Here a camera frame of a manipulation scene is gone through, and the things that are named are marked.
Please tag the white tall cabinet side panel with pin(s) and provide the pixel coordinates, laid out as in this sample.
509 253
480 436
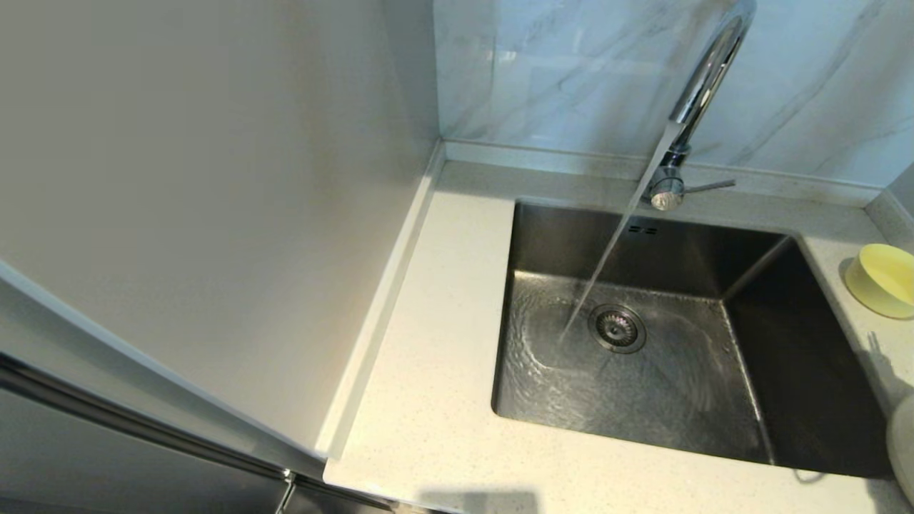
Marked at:
214 178

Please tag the round metal drain strainer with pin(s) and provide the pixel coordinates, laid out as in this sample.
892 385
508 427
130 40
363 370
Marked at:
617 329

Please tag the small yellow bowl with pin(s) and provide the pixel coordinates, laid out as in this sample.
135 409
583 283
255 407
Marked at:
882 282

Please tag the white round plate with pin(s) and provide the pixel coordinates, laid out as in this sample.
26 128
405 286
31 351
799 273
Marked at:
904 450

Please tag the stainless steel sink basin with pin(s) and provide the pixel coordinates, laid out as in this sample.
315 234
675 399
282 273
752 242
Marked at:
678 407

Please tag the grey steel appliance front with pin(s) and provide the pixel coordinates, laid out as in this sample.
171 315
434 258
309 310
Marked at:
107 464

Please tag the chrome gooseneck kitchen faucet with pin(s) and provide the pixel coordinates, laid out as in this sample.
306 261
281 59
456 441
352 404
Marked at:
709 68

